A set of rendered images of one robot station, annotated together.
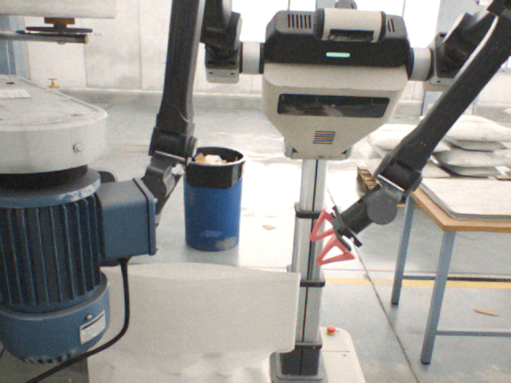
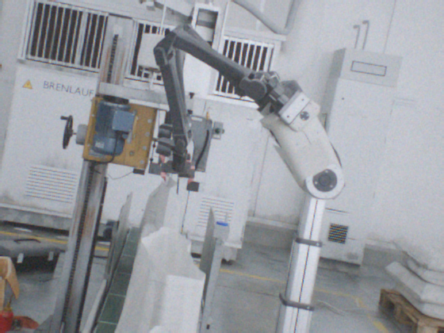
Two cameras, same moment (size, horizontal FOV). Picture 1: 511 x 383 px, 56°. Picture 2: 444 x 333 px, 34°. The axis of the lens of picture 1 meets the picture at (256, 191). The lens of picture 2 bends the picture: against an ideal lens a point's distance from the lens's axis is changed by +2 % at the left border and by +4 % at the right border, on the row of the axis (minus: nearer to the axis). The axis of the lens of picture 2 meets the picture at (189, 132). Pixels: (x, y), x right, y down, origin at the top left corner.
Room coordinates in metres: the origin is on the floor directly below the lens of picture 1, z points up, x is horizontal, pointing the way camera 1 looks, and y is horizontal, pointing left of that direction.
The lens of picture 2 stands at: (0.98, -3.11, 1.44)
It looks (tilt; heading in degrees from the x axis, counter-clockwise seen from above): 3 degrees down; 90
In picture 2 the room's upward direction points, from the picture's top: 11 degrees clockwise
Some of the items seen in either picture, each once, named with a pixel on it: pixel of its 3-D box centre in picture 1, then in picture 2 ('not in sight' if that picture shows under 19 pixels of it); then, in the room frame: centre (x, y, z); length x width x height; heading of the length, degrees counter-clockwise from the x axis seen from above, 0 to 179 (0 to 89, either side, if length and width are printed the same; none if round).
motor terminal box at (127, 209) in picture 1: (124, 225); (120, 122); (0.64, 0.19, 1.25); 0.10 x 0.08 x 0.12; 27
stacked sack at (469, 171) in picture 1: (464, 163); not in sight; (4.48, -1.99, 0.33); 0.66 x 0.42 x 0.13; 4
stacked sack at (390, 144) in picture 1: (407, 140); not in sight; (4.27, -1.34, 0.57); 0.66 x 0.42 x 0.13; 84
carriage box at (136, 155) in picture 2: not in sight; (120, 132); (0.61, 0.53, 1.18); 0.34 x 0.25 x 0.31; 2
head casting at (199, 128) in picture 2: not in sight; (186, 137); (0.95, 0.57, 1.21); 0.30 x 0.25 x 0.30; 92
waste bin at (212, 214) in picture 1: (212, 199); not in sight; (3.22, 0.31, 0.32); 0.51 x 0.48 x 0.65; 2
